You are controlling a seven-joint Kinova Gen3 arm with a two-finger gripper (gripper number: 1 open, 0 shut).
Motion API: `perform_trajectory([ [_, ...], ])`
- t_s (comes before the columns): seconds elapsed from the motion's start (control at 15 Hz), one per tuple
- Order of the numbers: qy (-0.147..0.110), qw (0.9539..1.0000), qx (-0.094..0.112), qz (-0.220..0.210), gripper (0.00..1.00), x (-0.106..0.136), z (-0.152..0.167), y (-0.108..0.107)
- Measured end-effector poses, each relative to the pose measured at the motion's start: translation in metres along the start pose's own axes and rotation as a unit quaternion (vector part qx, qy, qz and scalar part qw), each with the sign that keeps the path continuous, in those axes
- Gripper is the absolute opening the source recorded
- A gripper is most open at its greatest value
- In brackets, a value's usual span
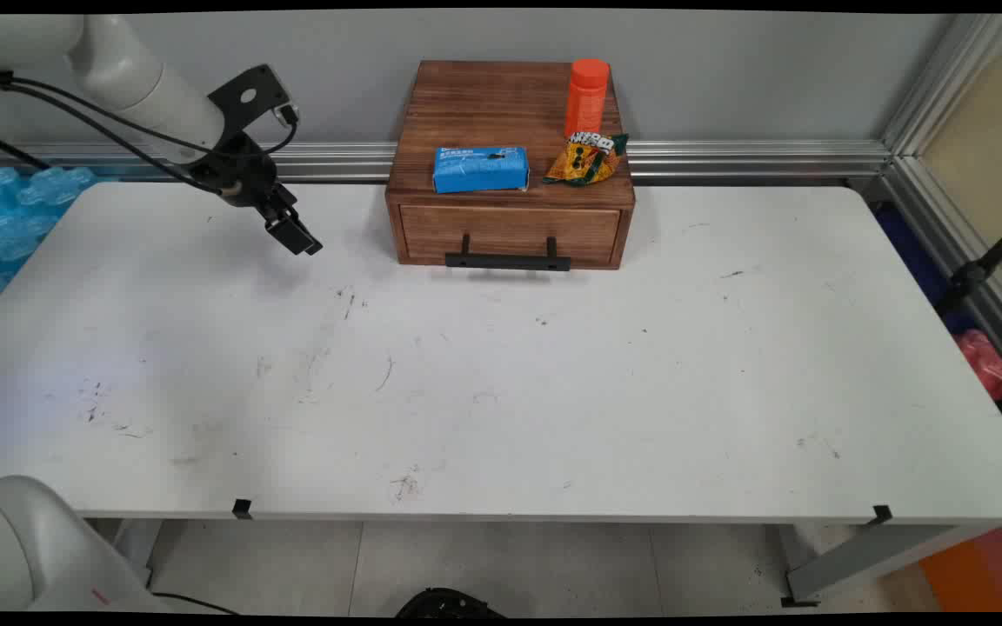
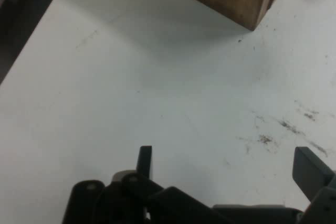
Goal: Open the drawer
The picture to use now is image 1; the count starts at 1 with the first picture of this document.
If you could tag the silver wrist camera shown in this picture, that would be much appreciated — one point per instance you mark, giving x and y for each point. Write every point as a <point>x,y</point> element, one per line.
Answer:
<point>287,114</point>

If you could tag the black round floor object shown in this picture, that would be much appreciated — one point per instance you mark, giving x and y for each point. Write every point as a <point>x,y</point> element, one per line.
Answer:
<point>449,604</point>

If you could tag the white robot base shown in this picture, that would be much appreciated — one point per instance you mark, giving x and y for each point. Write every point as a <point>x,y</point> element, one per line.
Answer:
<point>31,548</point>

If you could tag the brown wooden drawer cabinet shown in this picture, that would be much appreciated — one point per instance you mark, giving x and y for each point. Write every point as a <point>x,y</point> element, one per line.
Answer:
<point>492,104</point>

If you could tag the pink plastic bag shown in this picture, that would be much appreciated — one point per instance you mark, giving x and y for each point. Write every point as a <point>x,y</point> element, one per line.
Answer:
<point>984,361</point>

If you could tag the orange plastic bottle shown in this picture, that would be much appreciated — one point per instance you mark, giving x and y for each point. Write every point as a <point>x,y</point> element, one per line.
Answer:
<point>586,100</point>

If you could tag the yellow green snack bag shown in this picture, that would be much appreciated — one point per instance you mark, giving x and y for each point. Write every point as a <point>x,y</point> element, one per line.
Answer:
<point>584,163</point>

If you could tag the aluminium frame post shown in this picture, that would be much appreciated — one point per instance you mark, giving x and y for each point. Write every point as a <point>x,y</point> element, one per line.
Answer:
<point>914,117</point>

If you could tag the black tripod leg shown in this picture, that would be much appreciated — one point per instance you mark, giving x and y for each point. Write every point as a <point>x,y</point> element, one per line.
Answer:
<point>971,274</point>

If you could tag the blue bin under table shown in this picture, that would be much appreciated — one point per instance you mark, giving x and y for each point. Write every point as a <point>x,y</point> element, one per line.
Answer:
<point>910,252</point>

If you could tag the black wrist mount bracket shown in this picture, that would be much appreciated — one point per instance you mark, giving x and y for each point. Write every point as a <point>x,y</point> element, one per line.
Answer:
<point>236,104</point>

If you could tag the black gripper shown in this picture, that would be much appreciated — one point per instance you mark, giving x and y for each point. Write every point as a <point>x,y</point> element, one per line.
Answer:
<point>240,172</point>

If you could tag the black tape marker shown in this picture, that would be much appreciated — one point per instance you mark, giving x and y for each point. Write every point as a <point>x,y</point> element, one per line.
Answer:
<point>881,515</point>
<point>243,509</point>

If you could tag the blue bubble wrap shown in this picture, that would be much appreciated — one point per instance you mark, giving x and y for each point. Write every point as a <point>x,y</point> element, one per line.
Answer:
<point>5,226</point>

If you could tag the aluminium wall rail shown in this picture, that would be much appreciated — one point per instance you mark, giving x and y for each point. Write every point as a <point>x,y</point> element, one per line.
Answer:
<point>727,161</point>

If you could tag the grey table leg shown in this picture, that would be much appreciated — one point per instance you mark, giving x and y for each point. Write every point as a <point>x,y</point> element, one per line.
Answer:
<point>858,561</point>

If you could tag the aluminium side rail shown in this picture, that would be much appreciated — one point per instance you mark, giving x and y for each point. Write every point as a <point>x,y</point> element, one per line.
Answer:
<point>945,235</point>

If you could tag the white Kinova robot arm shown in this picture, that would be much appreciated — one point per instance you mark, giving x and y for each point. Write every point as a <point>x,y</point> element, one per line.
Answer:
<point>118,69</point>

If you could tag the blue rectangular box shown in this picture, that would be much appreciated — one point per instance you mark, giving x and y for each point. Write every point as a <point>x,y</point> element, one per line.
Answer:
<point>479,171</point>

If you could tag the orange box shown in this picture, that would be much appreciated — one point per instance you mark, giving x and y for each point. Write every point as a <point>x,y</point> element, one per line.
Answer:
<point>979,569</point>

